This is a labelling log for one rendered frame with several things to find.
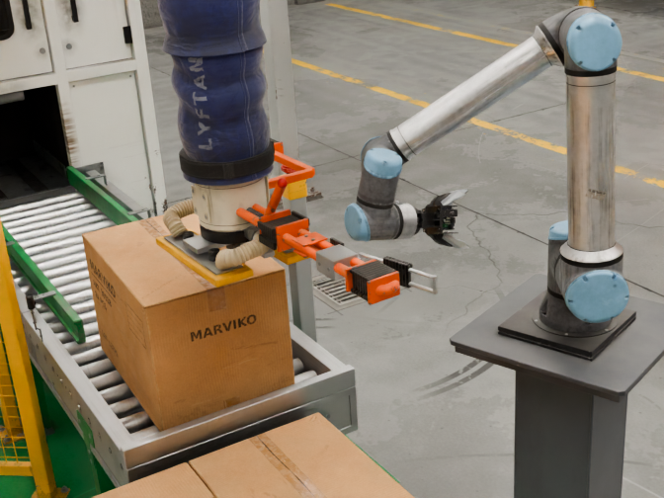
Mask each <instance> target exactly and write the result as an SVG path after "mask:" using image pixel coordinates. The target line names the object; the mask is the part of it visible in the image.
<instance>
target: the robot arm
mask: <svg viewBox="0 0 664 498"><path fill-rule="evenodd" d="M622 45H623V40H622V35H621V32H620V30H619V28H618V26H617V24H616V23H615V22H614V21H613V20H612V19H611V18H609V17H608V16H606V15H604V14H603V13H602V12H600V11H599V10H597V9H595V8H593V7H589V6H578V7H573V8H570V9H567V10H564V11H562V12H559V13H557V14H555V15H553V16H551V17H550V18H548V19H546V20H544V21H543V22H541V23H540V24H538V25H537V26H536V29H535V33H534V35H533V36H532V37H530V38H529V39H527V40H526V41H524V42H523V43H521V44H520V45H518V46H517V47H515V48H514V49H512V50H511V51H509V52H508V53H506V54H505V55H503V56H502V57H500V58H499V59H497V60H496V61H494V62H493V63H491V64H490V65H488V66H487V67H485V68H484V69H482V70H481V71H479V72H478V73H476V74H475V75H473V76H472V77H470V78H469V79H467V80H466V81H464V82H463V83H461V84H460V85H458V86H457V87H455V88H454V89H453V90H452V91H450V92H449V93H447V94H446V95H444V96H443V97H441V98H440V99H438V100H437V101H435V102H434V103H432V104H431V105H429V106H428V107H426V108H425V109H423V110H422V111H420V112H419V113H417V114H416V115H414V116H413V117H411V118H410V119H408V120H407V121H405V122H404V123H402V124H400V125H399V126H397V127H396V128H394V129H391V130H390V131H388V132H387V133H385V134H384V135H382V136H376V137H373V138H371V139H370V140H368V141H367V142H366V144H365V145H364V147H363V149H362V152H361V162H362V175H361V181H360V185H359V189H358V194H357V199H356V203H355V204H350V205H348V206H347V208H346V210H345V215H344V222H345V227H346V230H347V232H348V234H349V236H350V237H351V238H352V239H354V240H356V241H366V242H368V241H372V240H402V239H410V238H412V237H413V235H415V234H417V233H418V232H419V230H420V228H423V232H425V233H426V234H427V235H428V236H430V237H431V238H432V239H433V240H434V241H435V242H436V243H438V244H440V245H444V246H448V247H453V248H457V249H469V246H468V245H466V243H465V242H464V241H462V240H459V239H456V238H454V237H453V235H452V233H458V232H449V231H445V232H443V230H453V229H455V223H456V218H455V217H454V216H457V209H454V207H457V206H452V203H453V201H455V200H457V199H460V198H462V197H463V196H464V195H465V193H466V192H467V191H468V190H466V189H461V190H455V191H452V192H448V193H445V194H442V195H438V196H436V197H434V198H433V199H432V200H431V202H430V203H429V204H428V205H426V206H425V208H422V210H418V209H416V208H415V207H413V206H412V205H410V204H400V203H399V201H395V204H394V198H395V194H396V189H397V185H398V180H399V176H400V173H401V171H402V165H403V164H405V163H406V162H408V161H409V160H411V158H412V157H414V156H415V155H417V154H418V153H420V152H421V151H423V150H424V149H426V148H427V147H429V146H431V145H432V144H434V143H435V142H437V141H438V140H440V139H441V138H443V137H444V136H446V135H447V134H449V133H450V132H452V131H453V130H455V129H456V128H458V127H459V126H461V125H463V124H465V123H466V122H468V121H469V120H471V119H472V118H474V117H475V116H477V115H478V114H480V113H481V112H483V111H484V110H486V109H487V108H489V107H490V106H492V105H494V104H495V103H497V102H498V101H500V100H501V99H503V98H504V97H506V96H507V95H509V94H510V93H512V92H513V91H515V90H516V89H518V88H519V87H521V86H522V85H524V84H526V83H527V82H529V81H530V80H532V79H533V78H535V77H536V76H538V75H539V74H541V73H542V72H544V71H545V70H547V69H548V68H549V67H550V66H552V65H556V66H561V67H562V66H564V74H565V76H566V137H567V206H568V220H565V221H560V222H558V223H555V224H554V225H552V226H551V227H550V229H549V235H548V237H547V239H548V260H547V292H546V295H545V297H544V299H543V301H542V304H541V306H540V308H539V319H540V321H541V322H542V323H543V324H544V325H546V326H548V327H549V328H552V329H555V330H558V331H562V332H568V333H589V332H595V331H598V330H601V329H603V328H605V327H607V326H608V325H609V324H610V323H611V321H612V318H614V317H616V316H618V315H619V314H620V313H621V312H622V311H623V310H624V308H625V307H626V305H627V302H628V298H629V290H628V285H627V282H626V280H625V279H624V278H623V247H622V246H621V245H620V244H619V242H617V241H616V240H615V181H616V73H617V64H618V57H619V55H620V53H621V50H622ZM422 211H423V212H422Z"/></svg>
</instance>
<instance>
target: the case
mask: <svg viewBox="0 0 664 498"><path fill-rule="evenodd" d="M163 215H164V214H163ZM163 215H158V216H154V217H150V218H147V219H142V220H138V221H134V222H130V223H125V224H121V225H117V226H113V227H108V228H104V229H100V230H96V231H92V232H87V233H83V234H82V238H83V244H84V250H85V255H86V261H87V267H88V273H89V278H90V284H91V290H92V295H93V300H94V306H95V312H96V317H97V323H98V329H99V335H100V340H101V346H102V349H103V351H104V352H105V354H106V355H107V357H108V358H109V359H110V361H111V362H112V364H113V365H114V367H115V368H116V369H117V371H118V372H119V374H120V375H121V377H122V378H123V379H124V381H125V383H126V384H127V386H128V387H129V388H130V390H131V391H132V393H133V394H134V396H135V397H136V398H137V400H138V401H139V403H140V404H141V406H142V407H143V409H144V410H145V411H146V413H147V414H148V416H149V417H150V419H151V420H152V421H153V423H154V424H155V426H156V427H157V429H158V430H159V431H160V432H162V431H164V430H167V429H170V428H173V427H176V426H178V425H181V424H184V423H187V422H190V421H192V420H195V419H198V418H201V417H204V416H206V415H208V414H211V413H214V412H217V411H219V410H222V409H225V408H228V407H231V406H233V405H236V404H239V403H242V402H245V401H247V400H250V399H253V398H256V397H259V396H262V395H264V394H267V393H270V392H273V391H276V390H278V389H281V388H284V387H287V386H290V385H292V384H295V382H294V371H293V359H292V348H291V327H290V316H289V305H288V293H287V282H286V270H285V268H284V267H282V266H281V265H280V264H278V263H277V262H276V261H275V260H273V259H272V258H271V257H269V258H266V259H264V258H262V257H261V256H259V257H256V258H255V259H252V260H249V261H248V262H247V261H246V263H244V264H245V265H247V266H248V267H250V268H251V269H253V273H254V276H253V277H250V278H247V279H244V280H241V281H238V282H235V283H231V284H228V285H225V286H222V287H219V288H217V287H215V286H214V285H212V284H211V283H210V282H208V281H207V280H205V279H204V278H203V277H201V276H200V275H198V274H197V273H196V272H194V271H193V270H191V269H190V268H189V267H187V266H186V265H185V264H183V263H182V262H180V261H179V260H178V259H176V258H175V257H173V256H172V255H171V254H169V253H168V252H166V251H165V250H164V249H162V248H161V247H159V246H158V245H157V244H156V238H157V237H160V236H164V235H167V234H170V231H169V229H168V228H167V227H166V225H165V224H164V222H163Z"/></svg>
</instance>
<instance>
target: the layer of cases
mask: <svg viewBox="0 0 664 498"><path fill-rule="evenodd" d="M92 498H415V497H413V496H412V495H411V494H410V493H409V492H408V491H407V490H406V489H404V488H403V487H402V486H401V485H400V484H399V483H398V482H397V481H395V480H394V479H393V478H392V477H391V476H390V475H389V474H388V473H386V472H385V471H384V470H383V469H382V468H381V467H380V466H379V465H377V464H376V463H375V462H374V461H373V460H372V459H371V458H370V457H368V456H367V455H366V454H365V453H364V452H363V451H362V450H360V449H359V448H358V447H357V446H356V445H355V444H354V443H353V442H352V441H350V440H349V439H348V438H347V437H346V436H345V435H344V434H343V433H341V432H340V431H339V430H338V429H337V428H336V427H335V426H334V425H332V424H331V423H330V422H329V421H328V420H327V419H326V418H325V417H323V416H322V415H321V414H320V413H319V412H318V413H315V414H312V415H310V416H307V417H304V418H302V419H299V420H296V421H294V422H291V423H288V424H286V425H284V426H281V427H279V428H276V429H273V430H271V431H268V432H265V433H263V434H260V435H257V436H255V437H252V438H249V439H247V440H244V441H241V442H239V443H236V444H233V445H231V446H228V447H225V448H223V449H220V450H217V451H215V452H212V453H209V454H207V455H204V456H200V457H197V458H194V459H192V460H189V464H187V463H186V462H184V463H181V464H178V465H176V466H173V467H170V468H168V469H165V470H162V471H160V472H157V473H154V474H152V475H149V476H146V477H144V478H141V479H138V480H136V481H134V482H131V483H129V484H126V485H124V486H121V487H118V488H116V489H113V490H110V491H108V492H105V493H102V494H100V495H97V496H94V497H92Z"/></svg>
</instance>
